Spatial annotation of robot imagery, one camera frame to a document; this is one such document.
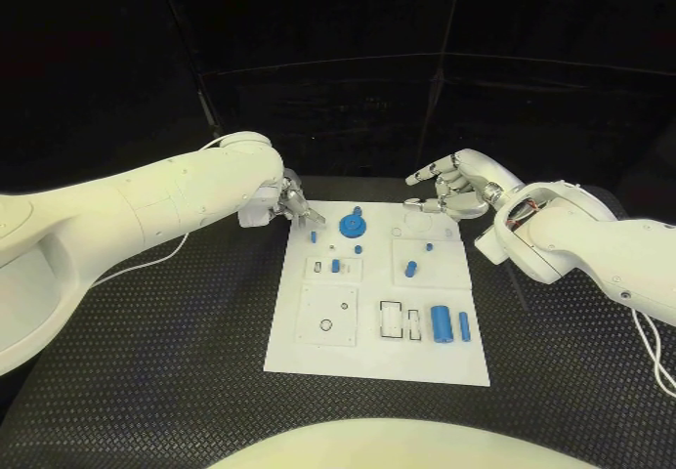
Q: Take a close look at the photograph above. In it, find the white cable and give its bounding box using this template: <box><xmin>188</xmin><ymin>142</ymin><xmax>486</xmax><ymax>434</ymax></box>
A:
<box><xmin>91</xmin><ymin>136</ymin><xmax>234</xmax><ymax>287</ymax></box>
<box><xmin>630</xmin><ymin>306</ymin><xmax>676</xmax><ymax>402</ymax></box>

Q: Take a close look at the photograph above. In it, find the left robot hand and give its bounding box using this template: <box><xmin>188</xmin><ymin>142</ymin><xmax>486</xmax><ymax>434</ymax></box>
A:
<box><xmin>272</xmin><ymin>168</ymin><xmax>329</xmax><ymax>228</ymax></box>

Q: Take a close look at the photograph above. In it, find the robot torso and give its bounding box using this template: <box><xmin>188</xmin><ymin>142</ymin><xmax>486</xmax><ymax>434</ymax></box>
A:
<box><xmin>205</xmin><ymin>417</ymin><xmax>605</xmax><ymax>469</ymax></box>

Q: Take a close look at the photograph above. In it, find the large blue cylinder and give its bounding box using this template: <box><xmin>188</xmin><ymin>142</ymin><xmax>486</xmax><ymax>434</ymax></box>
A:
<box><xmin>429</xmin><ymin>305</ymin><xmax>458</xmax><ymax>345</ymax></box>

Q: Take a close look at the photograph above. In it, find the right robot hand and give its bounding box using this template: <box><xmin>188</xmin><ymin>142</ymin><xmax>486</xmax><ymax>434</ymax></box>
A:
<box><xmin>401</xmin><ymin>148</ymin><xmax>527</xmax><ymax>222</ymax></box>

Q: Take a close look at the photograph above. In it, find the white task board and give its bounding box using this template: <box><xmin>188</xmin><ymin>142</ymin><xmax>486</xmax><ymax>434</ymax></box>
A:
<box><xmin>263</xmin><ymin>199</ymin><xmax>494</xmax><ymax>388</ymax></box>

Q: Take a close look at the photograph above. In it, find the blue gear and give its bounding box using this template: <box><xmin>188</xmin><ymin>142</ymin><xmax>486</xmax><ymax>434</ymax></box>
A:
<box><xmin>338</xmin><ymin>214</ymin><xmax>371</xmax><ymax>240</ymax></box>

